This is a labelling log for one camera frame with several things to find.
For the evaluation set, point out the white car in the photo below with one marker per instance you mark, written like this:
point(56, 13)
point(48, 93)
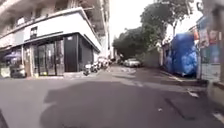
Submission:
point(132, 62)

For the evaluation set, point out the parked scooters by building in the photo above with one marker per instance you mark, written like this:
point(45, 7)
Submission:
point(88, 68)

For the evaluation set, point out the large green trees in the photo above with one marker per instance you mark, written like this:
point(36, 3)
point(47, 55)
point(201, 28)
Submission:
point(133, 41)

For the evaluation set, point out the grey asphalt road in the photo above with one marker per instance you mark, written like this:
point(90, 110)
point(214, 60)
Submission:
point(100, 103)

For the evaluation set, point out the building with dark shopfront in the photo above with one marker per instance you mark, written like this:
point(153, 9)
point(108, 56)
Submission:
point(60, 26)

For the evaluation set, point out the blue tarpaulin cover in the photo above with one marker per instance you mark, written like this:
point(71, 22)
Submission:
point(183, 53)

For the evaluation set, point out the vehicle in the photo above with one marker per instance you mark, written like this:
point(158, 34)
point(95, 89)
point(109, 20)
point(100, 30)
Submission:
point(17, 70)

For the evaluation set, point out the blue umbrella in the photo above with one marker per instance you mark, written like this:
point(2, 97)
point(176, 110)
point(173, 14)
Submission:
point(12, 56)

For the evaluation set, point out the grey wall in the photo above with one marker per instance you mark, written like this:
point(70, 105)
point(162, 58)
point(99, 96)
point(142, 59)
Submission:
point(151, 58)

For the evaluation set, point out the wall with posters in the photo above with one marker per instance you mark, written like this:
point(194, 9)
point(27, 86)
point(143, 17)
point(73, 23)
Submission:
point(210, 50)

